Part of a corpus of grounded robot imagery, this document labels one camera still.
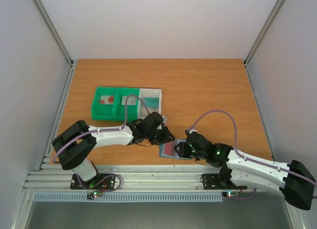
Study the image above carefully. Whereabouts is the left aluminium frame post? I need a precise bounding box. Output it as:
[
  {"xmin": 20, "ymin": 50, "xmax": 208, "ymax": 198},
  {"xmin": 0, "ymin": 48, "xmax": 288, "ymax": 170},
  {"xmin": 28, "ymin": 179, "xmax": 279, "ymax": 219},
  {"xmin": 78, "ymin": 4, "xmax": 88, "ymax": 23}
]
[{"xmin": 27, "ymin": 0, "xmax": 75, "ymax": 66}]

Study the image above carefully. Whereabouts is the middle green bin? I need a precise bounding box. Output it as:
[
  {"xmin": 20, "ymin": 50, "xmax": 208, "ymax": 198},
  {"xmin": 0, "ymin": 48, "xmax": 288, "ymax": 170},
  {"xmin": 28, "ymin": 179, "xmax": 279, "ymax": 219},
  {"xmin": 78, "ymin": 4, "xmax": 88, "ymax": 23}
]
[{"xmin": 112, "ymin": 88, "xmax": 140, "ymax": 121}]

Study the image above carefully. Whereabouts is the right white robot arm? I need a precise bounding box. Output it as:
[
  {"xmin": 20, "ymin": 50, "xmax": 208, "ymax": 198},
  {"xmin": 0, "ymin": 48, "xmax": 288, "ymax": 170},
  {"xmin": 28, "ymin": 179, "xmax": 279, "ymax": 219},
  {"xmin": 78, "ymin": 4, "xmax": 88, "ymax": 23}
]
[{"xmin": 174, "ymin": 131, "xmax": 317, "ymax": 211}]

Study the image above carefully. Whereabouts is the grey slotted cable duct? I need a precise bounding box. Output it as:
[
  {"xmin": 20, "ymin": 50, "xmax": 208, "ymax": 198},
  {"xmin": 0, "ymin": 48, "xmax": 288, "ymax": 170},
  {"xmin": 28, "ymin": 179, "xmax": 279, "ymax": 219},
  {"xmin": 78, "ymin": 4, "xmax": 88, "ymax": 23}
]
[{"xmin": 33, "ymin": 192, "xmax": 223, "ymax": 203}]

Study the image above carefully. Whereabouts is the teal card in bin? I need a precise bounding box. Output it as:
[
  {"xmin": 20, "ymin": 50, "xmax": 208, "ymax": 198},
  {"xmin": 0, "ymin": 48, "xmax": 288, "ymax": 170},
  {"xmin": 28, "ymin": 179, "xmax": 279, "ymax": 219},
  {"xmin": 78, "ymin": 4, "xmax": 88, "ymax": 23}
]
[{"xmin": 143, "ymin": 97, "xmax": 159, "ymax": 110}]

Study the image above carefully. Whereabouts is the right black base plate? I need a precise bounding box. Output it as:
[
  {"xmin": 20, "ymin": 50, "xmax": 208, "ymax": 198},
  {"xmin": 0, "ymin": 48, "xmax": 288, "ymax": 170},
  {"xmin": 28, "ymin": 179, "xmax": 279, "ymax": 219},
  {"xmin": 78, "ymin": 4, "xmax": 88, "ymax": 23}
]
[{"xmin": 200, "ymin": 173, "xmax": 247, "ymax": 190}]

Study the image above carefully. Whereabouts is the right small circuit board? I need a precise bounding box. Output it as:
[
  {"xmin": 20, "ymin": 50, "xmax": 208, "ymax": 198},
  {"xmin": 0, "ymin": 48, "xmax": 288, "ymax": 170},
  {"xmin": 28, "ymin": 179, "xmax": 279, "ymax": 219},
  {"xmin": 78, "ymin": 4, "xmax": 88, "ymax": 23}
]
[{"xmin": 222, "ymin": 191, "xmax": 240, "ymax": 198}]

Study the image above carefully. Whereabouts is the teal leather card holder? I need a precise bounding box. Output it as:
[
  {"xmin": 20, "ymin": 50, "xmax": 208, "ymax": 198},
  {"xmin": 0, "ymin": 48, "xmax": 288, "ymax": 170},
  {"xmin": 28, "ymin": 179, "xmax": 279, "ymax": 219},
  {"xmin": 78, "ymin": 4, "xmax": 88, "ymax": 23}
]
[{"xmin": 159, "ymin": 139, "xmax": 189, "ymax": 160}]

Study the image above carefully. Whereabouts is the white translucent bin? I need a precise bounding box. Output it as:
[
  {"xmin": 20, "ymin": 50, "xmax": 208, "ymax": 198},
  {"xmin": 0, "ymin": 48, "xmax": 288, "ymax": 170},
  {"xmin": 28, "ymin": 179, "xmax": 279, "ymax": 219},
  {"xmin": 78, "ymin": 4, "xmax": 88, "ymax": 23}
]
[{"xmin": 137, "ymin": 88, "xmax": 162, "ymax": 119}]

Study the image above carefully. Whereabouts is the red card in holder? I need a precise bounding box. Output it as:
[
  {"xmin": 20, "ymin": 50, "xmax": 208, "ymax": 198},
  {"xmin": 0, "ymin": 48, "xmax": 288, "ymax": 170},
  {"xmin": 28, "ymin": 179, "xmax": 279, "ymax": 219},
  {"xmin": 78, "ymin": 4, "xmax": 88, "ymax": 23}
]
[{"xmin": 162, "ymin": 141, "xmax": 175, "ymax": 157}]

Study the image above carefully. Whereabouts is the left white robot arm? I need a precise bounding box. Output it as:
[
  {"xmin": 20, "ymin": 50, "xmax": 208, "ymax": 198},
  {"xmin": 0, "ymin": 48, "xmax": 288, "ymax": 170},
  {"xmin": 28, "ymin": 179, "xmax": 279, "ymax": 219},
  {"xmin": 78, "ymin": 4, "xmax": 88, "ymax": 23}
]
[{"xmin": 52, "ymin": 112, "xmax": 175, "ymax": 189}]

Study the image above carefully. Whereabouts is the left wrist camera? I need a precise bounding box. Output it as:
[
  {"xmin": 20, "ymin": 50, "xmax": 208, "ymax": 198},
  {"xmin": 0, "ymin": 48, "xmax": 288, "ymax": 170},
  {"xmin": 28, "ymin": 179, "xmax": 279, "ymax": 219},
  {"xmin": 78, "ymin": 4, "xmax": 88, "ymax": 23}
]
[{"xmin": 162, "ymin": 115, "xmax": 167, "ymax": 125}]

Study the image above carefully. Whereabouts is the aluminium front rail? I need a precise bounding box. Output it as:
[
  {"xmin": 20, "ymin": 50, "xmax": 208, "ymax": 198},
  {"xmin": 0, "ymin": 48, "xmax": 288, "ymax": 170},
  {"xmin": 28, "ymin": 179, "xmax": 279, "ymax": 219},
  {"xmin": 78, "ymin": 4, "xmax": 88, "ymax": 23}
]
[{"xmin": 22, "ymin": 164, "xmax": 295, "ymax": 192}]

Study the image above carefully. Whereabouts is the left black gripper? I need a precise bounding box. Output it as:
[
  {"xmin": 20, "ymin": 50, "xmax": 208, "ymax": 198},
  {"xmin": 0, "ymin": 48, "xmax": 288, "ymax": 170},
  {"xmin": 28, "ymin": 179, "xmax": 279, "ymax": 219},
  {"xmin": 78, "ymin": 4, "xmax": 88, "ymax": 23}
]
[{"xmin": 146, "ymin": 127, "xmax": 175, "ymax": 146}]

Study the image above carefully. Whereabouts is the left small circuit board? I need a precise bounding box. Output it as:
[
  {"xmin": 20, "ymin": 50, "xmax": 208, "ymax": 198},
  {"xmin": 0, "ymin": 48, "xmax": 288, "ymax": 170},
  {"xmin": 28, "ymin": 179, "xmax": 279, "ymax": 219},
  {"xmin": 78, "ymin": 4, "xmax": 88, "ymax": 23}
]
[{"xmin": 87, "ymin": 192, "xmax": 102, "ymax": 200}]

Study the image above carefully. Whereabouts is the green bin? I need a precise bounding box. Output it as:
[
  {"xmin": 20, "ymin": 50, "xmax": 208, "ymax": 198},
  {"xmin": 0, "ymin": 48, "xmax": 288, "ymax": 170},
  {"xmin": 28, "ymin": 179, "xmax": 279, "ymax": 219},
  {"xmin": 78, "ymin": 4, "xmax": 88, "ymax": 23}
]
[
  {"xmin": 91, "ymin": 87, "xmax": 119, "ymax": 121},
  {"xmin": 112, "ymin": 88, "xmax": 140, "ymax": 121}
]

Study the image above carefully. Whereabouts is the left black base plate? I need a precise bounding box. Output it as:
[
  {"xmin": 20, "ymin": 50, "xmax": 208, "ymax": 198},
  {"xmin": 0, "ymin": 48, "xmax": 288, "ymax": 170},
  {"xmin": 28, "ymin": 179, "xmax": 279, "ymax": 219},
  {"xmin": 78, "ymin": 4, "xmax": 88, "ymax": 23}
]
[{"xmin": 70, "ymin": 173, "xmax": 116, "ymax": 190}]

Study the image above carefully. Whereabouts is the grey white card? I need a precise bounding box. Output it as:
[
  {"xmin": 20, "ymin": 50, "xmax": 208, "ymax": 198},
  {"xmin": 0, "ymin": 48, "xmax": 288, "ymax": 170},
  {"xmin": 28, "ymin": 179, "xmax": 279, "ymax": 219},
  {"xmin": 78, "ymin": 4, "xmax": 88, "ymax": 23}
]
[{"xmin": 121, "ymin": 96, "xmax": 138, "ymax": 106}]

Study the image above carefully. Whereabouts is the small circuit board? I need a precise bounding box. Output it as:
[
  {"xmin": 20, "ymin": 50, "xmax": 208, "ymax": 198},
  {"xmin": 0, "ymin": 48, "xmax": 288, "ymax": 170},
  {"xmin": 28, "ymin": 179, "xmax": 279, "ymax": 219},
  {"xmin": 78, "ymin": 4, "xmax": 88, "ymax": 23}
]
[
  {"xmin": 87, "ymin": 192, "xmax": 102, "ymax": 200},
  {"xmin": 222, "ymin": 191, "xmax": 240, "ymax": 198}
]

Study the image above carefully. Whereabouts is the left green bin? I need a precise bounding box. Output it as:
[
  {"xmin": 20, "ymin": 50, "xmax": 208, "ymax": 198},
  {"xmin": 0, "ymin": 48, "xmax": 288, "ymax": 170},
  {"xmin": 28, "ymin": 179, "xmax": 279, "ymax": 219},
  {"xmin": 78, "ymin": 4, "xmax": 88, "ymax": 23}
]
[{"xmin": 91, "ymin": 87, "xmax": 119, "ymax": 121}]

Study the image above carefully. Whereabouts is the red and white card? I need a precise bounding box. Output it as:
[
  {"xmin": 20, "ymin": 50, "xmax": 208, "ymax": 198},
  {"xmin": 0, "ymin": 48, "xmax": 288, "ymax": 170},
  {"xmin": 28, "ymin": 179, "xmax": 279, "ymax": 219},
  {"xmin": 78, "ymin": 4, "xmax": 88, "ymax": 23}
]
[{"xmin": 100, "ymin": 95, "xmax": 114, "ymax": 105}]

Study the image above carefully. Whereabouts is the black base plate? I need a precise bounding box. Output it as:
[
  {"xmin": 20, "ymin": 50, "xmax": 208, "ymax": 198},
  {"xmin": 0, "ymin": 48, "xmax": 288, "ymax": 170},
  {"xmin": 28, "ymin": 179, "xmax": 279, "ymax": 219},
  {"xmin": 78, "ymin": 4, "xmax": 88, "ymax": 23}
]
[
  {"xmin": 200, "ymin": 173, "xmax": 247, "ymax": 190},
  {"xmin": 70, "ymin": 173, "xmax": 116, "ymax": 190}
]

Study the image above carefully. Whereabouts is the aluminium frame post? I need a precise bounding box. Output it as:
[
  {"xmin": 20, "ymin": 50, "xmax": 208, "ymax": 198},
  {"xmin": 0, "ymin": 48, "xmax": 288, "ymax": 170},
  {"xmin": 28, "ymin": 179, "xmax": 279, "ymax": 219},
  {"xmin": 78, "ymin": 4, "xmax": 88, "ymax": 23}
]
[
  {"xmin": 243, "ymin": 0, "xmax": 291, "ymax": 66},
  {"xmin": 27, "ymin": 0, "xmax": 75, "ymax": 66}
]

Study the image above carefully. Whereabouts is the right aluminium frame post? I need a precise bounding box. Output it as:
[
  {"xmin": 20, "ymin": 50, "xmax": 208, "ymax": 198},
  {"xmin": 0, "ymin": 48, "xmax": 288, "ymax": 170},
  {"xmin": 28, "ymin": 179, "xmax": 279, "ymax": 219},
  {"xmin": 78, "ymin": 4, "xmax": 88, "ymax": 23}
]
[{"xmin": 243, "ymin": 0, "xmax": 291, "ymax": 66}]

